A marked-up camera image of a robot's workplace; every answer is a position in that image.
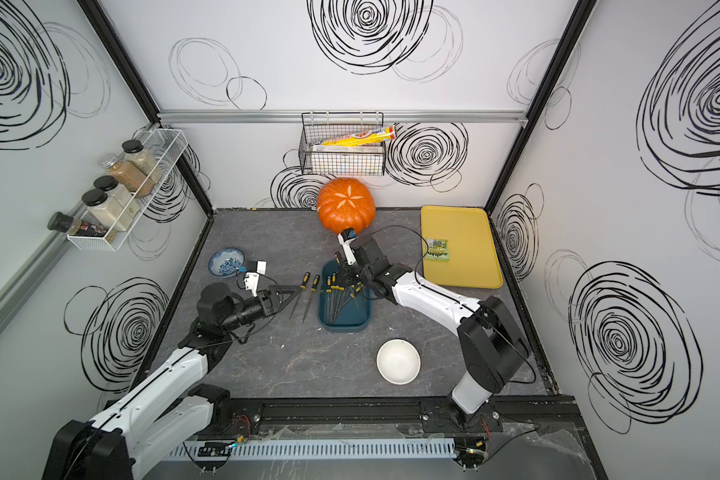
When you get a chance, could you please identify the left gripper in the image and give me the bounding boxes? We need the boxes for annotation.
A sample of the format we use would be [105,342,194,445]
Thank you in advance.
[221,287,300,335]

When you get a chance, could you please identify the file tool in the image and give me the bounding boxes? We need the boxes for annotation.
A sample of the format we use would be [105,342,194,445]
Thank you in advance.
[302,274,321,323]
[289,271,311,320]

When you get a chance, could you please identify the teal storage box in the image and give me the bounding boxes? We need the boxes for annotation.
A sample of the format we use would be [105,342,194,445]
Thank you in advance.
[317,260,371,333]

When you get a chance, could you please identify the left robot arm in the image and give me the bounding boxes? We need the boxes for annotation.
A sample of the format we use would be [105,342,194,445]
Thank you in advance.
[42,282,302,479]

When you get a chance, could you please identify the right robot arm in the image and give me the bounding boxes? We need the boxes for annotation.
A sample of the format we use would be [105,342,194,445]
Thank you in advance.
[337,229,534,431]

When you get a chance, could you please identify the blue white patterned bowl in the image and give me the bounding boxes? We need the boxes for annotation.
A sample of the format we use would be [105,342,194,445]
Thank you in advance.
[208,247,245,278]

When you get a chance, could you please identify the green snack packet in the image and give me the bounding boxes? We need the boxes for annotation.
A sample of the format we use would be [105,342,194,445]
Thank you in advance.
[424,238,450,262]

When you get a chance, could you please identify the orange pumpkin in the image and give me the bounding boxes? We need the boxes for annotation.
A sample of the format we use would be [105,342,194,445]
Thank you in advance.
[316,178,376,234]

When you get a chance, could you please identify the yellow tray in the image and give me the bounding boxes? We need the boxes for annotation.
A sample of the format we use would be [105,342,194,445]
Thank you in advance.
[421,205,504,290]

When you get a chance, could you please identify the yellow tube package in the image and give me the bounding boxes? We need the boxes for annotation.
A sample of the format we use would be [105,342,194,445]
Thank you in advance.
[320,126,396,147]

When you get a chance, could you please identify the spice jar cream powder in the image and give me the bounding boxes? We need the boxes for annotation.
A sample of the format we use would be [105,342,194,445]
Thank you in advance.
[81,188,133,232]

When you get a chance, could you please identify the spice jar brown powder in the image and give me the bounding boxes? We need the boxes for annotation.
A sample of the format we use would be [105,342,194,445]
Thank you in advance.
[99,155,154,198]

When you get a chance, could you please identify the spice jar white powder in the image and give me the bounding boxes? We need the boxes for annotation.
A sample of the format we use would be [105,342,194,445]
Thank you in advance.
[93,175,140,216]

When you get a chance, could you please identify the spice jar green herbs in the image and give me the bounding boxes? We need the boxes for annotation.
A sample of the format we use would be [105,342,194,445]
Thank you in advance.
[122,139,157,177]

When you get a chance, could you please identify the dark pepper grinder jar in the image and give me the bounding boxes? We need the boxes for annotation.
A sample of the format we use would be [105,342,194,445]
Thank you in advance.
[47,212,108,238]

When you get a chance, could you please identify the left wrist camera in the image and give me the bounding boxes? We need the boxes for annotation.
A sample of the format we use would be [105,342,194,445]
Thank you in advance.
[241,260,267,297]

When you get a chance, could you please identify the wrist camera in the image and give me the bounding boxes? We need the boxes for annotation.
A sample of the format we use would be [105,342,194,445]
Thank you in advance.
[241,260,267,297]
[337,228,357,266]

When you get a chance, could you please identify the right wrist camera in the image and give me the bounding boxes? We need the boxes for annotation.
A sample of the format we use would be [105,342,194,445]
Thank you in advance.
[337,228,357,266]

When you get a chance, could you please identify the black wire basket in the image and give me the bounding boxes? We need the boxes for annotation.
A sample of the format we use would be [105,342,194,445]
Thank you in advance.
[298,111,387,177]

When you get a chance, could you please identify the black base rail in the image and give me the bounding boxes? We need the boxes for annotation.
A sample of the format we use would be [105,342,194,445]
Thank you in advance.
[222,395,584,435]

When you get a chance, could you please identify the grey slotted cable duct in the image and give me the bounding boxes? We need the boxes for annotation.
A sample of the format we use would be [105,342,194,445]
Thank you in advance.
[165,438,456,462]

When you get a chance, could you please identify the clear wall shelf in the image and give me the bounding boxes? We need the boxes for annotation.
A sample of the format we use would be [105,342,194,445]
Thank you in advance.
[61,128,193,259]

